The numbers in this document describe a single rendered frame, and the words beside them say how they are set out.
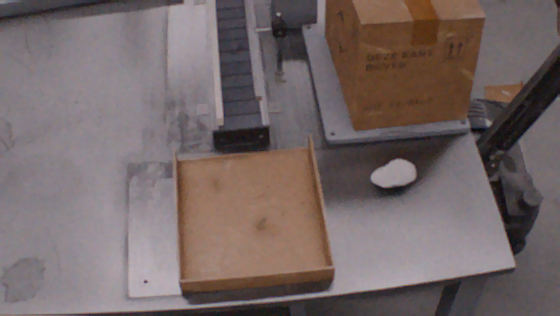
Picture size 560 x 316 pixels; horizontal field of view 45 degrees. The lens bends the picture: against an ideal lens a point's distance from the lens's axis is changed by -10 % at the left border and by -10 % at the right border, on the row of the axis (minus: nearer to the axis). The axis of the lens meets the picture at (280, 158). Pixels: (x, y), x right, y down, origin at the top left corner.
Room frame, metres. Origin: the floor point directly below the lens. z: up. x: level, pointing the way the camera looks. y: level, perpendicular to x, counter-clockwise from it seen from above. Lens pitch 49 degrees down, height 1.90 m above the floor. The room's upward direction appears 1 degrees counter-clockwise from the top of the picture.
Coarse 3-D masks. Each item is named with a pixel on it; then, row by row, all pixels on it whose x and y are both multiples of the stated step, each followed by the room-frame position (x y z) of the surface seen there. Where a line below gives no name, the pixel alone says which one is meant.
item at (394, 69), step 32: (352, 0) 1.05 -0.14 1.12; (384, 0) 1.05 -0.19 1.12; (416, 0) 1.05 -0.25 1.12; (448, 0) 1.05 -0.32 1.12; (352, 32) 1.03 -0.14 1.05; (384, 32) 0.98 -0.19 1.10; (416, 32) 0.99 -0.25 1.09; (448, 32) 1.00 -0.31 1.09; (480, 32) 1.01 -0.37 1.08; (352, 64) 1.02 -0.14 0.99; (384, 64) 0.98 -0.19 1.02; (416, 64) 0.99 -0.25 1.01; (448, 64) 1.00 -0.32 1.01; (352, 96) 1.01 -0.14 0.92; (384, 96) 0.98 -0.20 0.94; (416, 96) 0.99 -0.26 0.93; (448, 96) 1.00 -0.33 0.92
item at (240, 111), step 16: (224, 0) 1.38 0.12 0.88; (240, 0) 1.38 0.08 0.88; (224, 16) 1.32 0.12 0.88; (240, 16) 1.31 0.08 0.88; (224, 32) 1.26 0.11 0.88; (240, 32) 1.25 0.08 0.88; (224, 48) 1.20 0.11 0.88; (240, 48) 1.20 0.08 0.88; (224, 64) 1.15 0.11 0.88; (240, 64) 1.15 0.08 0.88; (224, 80) 1.10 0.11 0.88; (240, 80) 1.10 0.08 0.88; (224, 96) 1.05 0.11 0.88; (240, 96) 1.05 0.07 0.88; (224, 112) 1.01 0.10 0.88; (240, 112) 1.01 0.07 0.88; (256, 112) 1.01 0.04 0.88; (224, 128) 0.97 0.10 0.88; (240, 128) 0.96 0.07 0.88
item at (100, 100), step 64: (128, 0) 1.47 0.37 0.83; (192, 0) 1.45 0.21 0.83; (256, 0) 1.44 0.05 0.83; (320, 0) 1.44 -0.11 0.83; (0, 64) 1.26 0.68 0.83; (64, 64) 1.24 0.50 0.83; (128, 64) 1.22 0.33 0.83; (192, 64) 1.21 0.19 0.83; (0, 128) 1.04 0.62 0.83; (64, 128) 1.03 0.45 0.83; (128, 128) 1.02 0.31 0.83; (192, 128) 1.02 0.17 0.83; (320, 128) 1.01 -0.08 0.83; (0, 192) 0.86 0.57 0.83; (64, 192) 0.86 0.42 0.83; (128, 192) 0.86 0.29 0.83; (384, 192) 0.84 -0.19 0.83; (448, 192) 0.84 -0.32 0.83; (0, 256) 0.70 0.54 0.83; (64, 256) 0.71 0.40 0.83; (128, 256) 0.71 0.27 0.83; (384, 256) 0.70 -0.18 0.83; (448, 256) 0.69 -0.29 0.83; (512, 256) 0.68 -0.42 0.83
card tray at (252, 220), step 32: (192, 160) 0.93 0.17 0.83; (224, 160) 0.93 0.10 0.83; (256, 160) 0.92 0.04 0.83; (288, 160) 0.92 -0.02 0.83; (192, 192) 0.85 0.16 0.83; (224, 192) 0.85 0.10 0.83; (256, 192) 0.85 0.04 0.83; (288, 192) 0.85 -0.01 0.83; (320, 192) 0.81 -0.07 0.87; (192, 224) 0.78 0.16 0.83; (224, 224) 0.78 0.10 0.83; (256, 224) 0.77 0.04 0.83; (288, 224) 0.77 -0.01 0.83; (320, 224) 0.77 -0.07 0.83; (192, 256) 0.71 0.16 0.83; (224, 256) 0.71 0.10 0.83; (256, 256) 0.71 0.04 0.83; (288, 256) 0.70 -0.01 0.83; (320, 256) 0.70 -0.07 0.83; (192, 288) 0.63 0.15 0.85; (224, 288) 0.64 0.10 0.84
